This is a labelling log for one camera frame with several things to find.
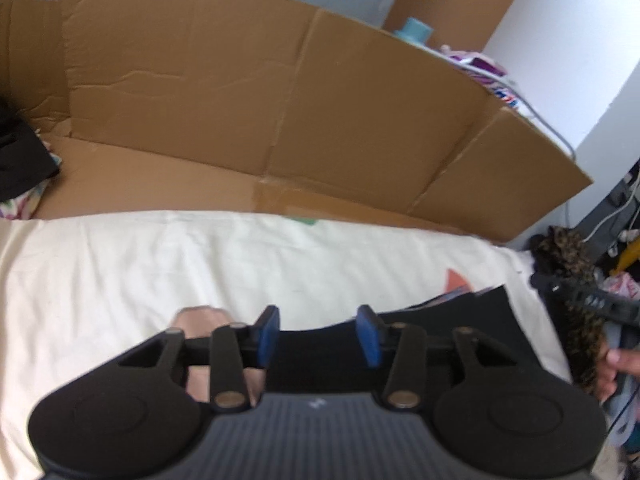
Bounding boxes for black garment pile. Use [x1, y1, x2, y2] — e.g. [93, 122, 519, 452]
[0, 99, 60, 202]

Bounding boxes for right hand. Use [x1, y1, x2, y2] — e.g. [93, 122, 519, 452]
[594, 344, 622, 402]

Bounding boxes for leopard print garment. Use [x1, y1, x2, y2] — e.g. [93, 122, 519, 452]
[528, 226, 616, 402]

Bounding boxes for brown cardboard box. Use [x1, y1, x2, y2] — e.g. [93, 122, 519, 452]
[1, 0, 590, 242]

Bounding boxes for pink white package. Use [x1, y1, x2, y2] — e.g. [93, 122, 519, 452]
[440, 44, 522, 108]

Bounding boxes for black patterned drawstring shorts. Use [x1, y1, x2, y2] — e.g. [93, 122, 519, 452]
[266, 287, 540, 394]

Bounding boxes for blue cap bottle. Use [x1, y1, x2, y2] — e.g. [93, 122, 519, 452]
[394, 18, 433, 48]

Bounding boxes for white charging cable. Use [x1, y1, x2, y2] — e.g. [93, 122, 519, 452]
[470, 62, 580, 162]

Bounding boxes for white bed sheet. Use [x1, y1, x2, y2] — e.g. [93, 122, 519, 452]
[1, 211, 570, 479]

